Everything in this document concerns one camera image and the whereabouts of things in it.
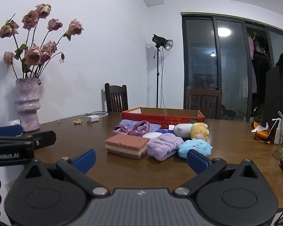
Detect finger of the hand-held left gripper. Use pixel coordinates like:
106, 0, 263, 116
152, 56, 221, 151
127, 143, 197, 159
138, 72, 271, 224
0, 125, 23, 137
0, 131, 56, 150

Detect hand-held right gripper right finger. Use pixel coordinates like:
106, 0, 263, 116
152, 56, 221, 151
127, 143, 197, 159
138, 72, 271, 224
172, 149, 259, 198

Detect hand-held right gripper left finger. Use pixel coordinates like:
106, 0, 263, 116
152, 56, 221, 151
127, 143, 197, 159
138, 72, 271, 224
25, 149, 110, 198

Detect light blue plush toy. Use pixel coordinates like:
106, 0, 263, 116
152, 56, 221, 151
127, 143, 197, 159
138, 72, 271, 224
178, 139, 213, 159

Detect yellow plush toy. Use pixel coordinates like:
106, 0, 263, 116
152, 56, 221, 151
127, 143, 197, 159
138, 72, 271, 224
191, 123, 210, 142

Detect lilac fluffy towel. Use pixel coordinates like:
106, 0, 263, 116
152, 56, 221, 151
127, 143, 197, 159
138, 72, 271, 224
146, 133, 184, 162

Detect pink white brown layered sponge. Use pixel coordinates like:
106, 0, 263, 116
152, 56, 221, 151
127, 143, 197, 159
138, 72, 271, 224
105, 134, 149, 159

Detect white round sponge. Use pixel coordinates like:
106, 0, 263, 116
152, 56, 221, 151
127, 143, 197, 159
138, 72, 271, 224
143, 132, 163, 140

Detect red cardboard box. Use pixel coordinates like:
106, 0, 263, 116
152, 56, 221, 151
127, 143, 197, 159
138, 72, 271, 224
122, 107, 205, 126

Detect lavender towel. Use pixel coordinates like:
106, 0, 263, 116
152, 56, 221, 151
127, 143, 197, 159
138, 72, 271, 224
119, 119, 161, 134

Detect pink speckled ceramic vase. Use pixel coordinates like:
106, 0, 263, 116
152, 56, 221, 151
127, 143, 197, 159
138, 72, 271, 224
15, 78, 40, 132

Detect yellow dried petals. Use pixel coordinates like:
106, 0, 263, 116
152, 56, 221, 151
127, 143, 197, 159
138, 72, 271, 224
58, 119, 82, 125

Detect dark wooden slatted chair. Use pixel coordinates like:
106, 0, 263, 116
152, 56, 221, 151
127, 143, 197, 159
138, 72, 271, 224
105, 83, 129, 112
187, 87, 223, 119

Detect orange and white paper packaging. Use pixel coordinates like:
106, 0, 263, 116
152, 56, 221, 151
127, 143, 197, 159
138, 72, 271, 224
251, 121, 272, 144

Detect bunch of dried pink roses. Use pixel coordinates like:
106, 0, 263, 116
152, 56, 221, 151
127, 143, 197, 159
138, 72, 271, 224
0, 3, 84, 79

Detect white plastic tool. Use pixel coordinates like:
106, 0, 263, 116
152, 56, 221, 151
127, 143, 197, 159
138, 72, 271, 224
272, 111, 283, 145

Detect dark framed sliding glass door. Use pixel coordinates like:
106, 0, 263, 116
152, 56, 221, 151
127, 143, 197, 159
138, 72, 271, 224
181, 12, 283, 123

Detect tall black cabinet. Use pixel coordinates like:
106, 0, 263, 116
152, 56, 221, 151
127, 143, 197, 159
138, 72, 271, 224
261, 66, 283, 128

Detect hanging dark clothes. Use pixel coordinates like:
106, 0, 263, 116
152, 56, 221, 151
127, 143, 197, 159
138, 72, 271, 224
252, 35, 273, 116

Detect hanging pink garment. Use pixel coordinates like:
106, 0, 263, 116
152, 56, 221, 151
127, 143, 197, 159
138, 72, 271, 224
247, 34, 258, 93

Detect black studio light on stand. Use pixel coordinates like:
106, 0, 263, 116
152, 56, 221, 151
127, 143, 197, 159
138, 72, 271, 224
152, 33, 174, 109

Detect white charging cable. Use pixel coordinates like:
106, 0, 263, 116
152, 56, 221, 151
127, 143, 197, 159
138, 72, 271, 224
81, 112, 108, 118

